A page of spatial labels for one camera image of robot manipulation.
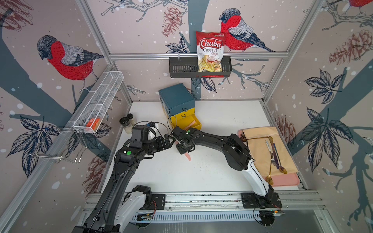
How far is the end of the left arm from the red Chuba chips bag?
49 centimetres

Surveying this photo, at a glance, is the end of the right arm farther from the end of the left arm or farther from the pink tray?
the pink tray

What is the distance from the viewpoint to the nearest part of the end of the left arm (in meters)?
0.62

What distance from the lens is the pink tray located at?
0.80m

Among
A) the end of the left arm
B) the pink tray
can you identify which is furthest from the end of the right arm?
the pink tray

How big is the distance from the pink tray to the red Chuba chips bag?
732mm

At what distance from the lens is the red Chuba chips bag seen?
83cm

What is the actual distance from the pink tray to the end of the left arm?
644 millimetres
